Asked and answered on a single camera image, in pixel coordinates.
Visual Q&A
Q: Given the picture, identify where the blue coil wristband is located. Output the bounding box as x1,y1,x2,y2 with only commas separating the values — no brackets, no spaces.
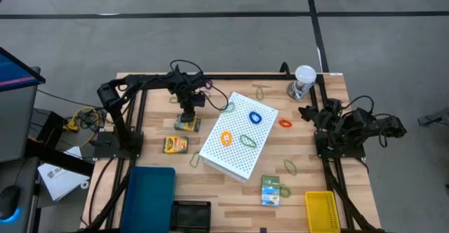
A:
248,111,263,125

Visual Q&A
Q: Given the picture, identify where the white perforated metal shelf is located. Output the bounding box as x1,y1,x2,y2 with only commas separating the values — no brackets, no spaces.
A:
199,91,280,184

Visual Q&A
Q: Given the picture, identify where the black floor stand leg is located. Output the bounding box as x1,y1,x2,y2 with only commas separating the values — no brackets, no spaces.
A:
417,106,449,128

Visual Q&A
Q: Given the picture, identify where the black slotted plastic basket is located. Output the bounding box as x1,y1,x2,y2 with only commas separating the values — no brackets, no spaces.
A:
170,200,212,232

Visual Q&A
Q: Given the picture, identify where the black metal stand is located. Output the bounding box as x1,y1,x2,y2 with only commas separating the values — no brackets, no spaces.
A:
24,109,95,178

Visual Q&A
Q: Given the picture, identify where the light orange coil wristband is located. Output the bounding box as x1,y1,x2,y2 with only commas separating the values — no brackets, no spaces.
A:
220,131,234,147

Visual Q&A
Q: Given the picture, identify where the grey computer case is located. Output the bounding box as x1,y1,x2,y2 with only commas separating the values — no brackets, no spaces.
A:
0,84,39,163

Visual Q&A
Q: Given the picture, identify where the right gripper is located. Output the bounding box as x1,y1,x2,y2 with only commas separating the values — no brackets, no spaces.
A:
297,99,344,128

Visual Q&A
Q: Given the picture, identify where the dark grey desk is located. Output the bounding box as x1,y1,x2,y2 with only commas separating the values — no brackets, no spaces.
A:
0,155,41,233

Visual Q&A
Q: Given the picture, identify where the yellow cable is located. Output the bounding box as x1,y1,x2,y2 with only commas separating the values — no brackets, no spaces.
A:
62,106,102,148

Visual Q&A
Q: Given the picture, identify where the white paper sheet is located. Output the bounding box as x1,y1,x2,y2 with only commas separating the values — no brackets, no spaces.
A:
37,146,91,201

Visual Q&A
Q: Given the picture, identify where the blue plastic bin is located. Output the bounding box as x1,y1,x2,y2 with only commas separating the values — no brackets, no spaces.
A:
120,166,177,233

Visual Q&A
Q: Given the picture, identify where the monitor with blue screen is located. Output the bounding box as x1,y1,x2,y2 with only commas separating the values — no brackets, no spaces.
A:
0,46,46,93

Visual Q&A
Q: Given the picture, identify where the yellow green crayon box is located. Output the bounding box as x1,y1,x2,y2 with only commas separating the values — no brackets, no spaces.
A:
174,114,202,133
261,175,281,207
162,135,189,154

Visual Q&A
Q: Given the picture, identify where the yellow slotted plastic basket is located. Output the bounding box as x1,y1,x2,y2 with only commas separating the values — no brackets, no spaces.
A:
304,190,341,233

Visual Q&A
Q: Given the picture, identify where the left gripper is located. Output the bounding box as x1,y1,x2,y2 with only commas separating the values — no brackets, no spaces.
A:
177,88,206,123

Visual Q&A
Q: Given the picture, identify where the white light bulb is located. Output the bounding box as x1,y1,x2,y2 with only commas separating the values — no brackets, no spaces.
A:
294,65,318,86

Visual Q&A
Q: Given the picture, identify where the black computer mouse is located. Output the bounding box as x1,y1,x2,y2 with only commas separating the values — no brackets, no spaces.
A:
0,185,21,222

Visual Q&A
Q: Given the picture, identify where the white lamp cord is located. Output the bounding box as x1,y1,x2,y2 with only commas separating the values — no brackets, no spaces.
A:
293,81,312,102

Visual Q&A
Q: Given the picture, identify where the round wooden lamp base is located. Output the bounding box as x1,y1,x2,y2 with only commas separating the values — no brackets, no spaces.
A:
286,81,306,101

